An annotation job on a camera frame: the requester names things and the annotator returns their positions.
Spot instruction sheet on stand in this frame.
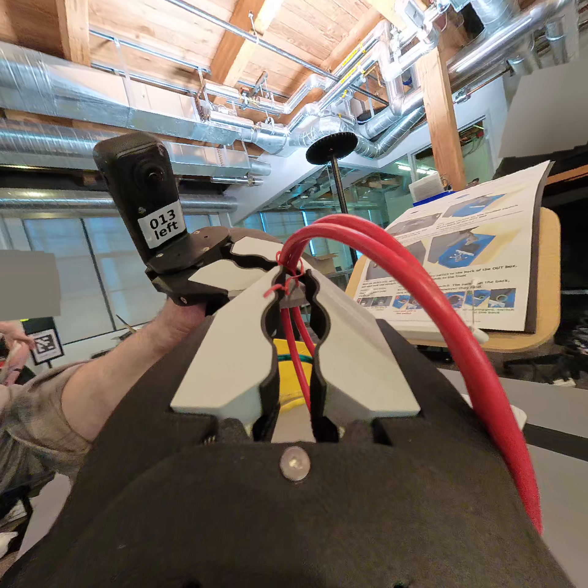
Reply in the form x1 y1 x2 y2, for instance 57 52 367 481
345 207 562 353

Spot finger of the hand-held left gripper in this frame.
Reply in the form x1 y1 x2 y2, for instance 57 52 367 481
187 259 308 308
229 234 286 260

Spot medium spiral air duct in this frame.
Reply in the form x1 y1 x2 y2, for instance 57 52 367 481
0 119 272 177

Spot clear plastic container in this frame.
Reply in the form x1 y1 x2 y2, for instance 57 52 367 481
409 177 445 203

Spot printed instruction sheet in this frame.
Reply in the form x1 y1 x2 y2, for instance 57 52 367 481
356 161 552 332

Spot red ethernet cable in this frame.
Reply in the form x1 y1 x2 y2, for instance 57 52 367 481
278 213 544 537

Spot silver insulated pipes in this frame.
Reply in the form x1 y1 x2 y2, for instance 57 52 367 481
202 0 579 159

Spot black pole with disc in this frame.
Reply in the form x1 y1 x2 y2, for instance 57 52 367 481
305 132 358 217

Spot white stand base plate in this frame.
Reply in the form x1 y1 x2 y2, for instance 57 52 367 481
459 327 528 429

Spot fiducial marker sign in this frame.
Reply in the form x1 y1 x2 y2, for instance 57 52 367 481
31 328 64 366

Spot large spiral air duct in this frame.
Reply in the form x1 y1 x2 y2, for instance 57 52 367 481
0 41 295 157

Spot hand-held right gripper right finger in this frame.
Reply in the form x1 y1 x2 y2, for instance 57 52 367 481
304 269 422 432

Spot person's left forearm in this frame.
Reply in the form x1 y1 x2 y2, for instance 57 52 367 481
0 322 175 492

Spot thin spiral air duct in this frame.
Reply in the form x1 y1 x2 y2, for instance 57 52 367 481
0 195 237 217

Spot dark ceiling sprinkler pipe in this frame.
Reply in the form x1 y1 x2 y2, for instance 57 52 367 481
170 0 389 104

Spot yellow plastic bin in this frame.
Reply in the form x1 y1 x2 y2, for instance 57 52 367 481
274 339 317 400

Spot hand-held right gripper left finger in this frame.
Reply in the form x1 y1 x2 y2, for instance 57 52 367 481
170 268 288 437

